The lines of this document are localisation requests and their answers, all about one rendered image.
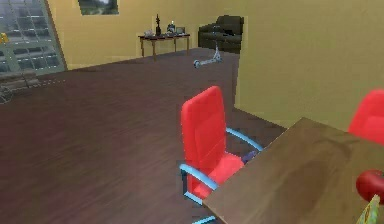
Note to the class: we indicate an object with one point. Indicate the dark sofa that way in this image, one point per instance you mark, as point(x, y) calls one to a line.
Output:
point(223, 33)

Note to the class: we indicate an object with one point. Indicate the red office chair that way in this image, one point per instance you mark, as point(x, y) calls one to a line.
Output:
point(370, 116)
point(203, 133)

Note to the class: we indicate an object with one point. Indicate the grey kick scooter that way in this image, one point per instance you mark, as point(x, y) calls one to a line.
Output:
point(208, 60)

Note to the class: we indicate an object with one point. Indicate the brown side table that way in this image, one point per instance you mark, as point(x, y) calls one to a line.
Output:
point(163, 37)

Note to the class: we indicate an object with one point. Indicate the dark small ornament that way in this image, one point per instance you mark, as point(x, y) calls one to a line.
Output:
point(171, 27)

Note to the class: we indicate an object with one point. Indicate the grey dish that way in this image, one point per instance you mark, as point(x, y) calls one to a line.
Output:
point(148, 33)

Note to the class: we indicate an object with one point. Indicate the black statuette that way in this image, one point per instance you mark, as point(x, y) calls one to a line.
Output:
point(158, 26)

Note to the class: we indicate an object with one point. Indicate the brown wooden table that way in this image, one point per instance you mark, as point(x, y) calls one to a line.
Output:
point(300, 180)

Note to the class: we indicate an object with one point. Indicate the framed landscape picture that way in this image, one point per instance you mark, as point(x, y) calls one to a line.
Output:
point(98, 6)

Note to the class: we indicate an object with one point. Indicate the large grid window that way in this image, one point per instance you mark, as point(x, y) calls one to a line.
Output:
point(26, 36)

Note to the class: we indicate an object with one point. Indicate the red apple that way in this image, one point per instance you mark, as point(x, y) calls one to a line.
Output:
point(370, 185)

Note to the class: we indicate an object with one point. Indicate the yellow small object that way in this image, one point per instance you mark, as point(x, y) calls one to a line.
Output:
point(3, 37)

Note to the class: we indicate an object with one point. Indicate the green patterned paper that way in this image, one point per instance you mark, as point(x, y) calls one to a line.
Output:
point(370, 211)

